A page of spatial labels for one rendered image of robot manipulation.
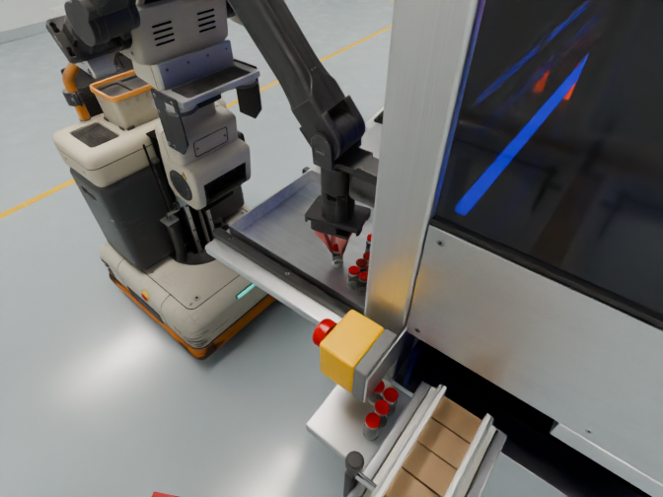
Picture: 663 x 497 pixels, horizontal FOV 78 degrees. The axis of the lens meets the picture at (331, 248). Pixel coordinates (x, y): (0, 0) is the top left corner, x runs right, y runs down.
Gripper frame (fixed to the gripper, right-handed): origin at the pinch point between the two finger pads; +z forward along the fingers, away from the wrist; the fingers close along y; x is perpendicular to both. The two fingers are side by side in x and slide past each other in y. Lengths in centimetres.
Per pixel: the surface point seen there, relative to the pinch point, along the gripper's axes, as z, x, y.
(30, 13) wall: 69, 261, -455
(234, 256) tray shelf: 4.2, -6.3, -19.8
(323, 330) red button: -9.0, -23.2, 7.5
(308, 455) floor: 92, -9, -6
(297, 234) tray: 3.9, 4.5, -11.0
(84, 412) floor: 92, -28, -87
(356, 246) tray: 4.0, 6.1, 1.8
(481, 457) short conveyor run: -0.7, -27.3, 30.8
